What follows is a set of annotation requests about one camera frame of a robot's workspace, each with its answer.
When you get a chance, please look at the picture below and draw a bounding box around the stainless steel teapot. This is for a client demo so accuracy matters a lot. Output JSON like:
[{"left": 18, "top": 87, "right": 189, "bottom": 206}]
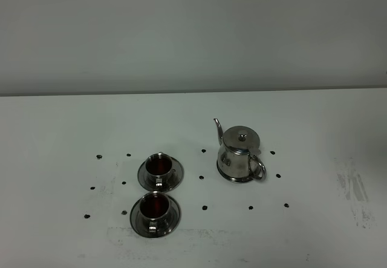
[{"left": 214, "top": 118, "right": 263, "bottom": 178}]

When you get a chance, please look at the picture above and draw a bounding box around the far stainless steel saucer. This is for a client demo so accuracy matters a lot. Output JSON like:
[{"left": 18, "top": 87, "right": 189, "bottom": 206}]
[{"left": 137, "top": 157, "right": 184, "bottom": 192}]

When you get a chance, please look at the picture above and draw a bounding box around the stainless steel saucer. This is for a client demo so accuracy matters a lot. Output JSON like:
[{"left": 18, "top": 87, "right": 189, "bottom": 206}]
[
  {"left": 129, "top": 194, "right": 181, "bottom": 238},
  {"left": 137, "top": 157, "right": 184, "bottom": 192}
]

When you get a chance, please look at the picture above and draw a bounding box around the near stainless steel teacup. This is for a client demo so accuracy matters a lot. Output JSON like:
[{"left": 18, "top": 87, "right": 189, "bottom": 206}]
[{"left": 140, "top": 191, "right": 171, "bottom": 234}]

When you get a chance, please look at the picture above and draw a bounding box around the near stainless steel saucer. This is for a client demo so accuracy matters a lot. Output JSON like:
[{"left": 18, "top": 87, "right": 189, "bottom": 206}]
[{"left": 129, "top": 194, "right": 181, "bottom": 238}]

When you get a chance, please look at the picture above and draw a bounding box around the far stainless steel teacup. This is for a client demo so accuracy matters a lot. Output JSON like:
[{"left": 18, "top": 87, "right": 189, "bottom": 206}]
[{"left": 145, "top": 152, "right": 173, "bottom": 191}]

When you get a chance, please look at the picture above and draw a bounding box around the steel saucer under teapot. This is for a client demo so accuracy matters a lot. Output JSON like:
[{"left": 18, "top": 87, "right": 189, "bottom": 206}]
[{"left": 216, "top": 163, "right": 267, "bottom": 183}]

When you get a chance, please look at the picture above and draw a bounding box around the stainless steel teacup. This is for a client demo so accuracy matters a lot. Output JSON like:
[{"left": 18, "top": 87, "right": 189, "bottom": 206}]
[
  {"left": 140, "top": 191, "right": 171, "bottom": 234},
  {"left": 145, "top": 152, "right": 173, "bottom": 191}
]

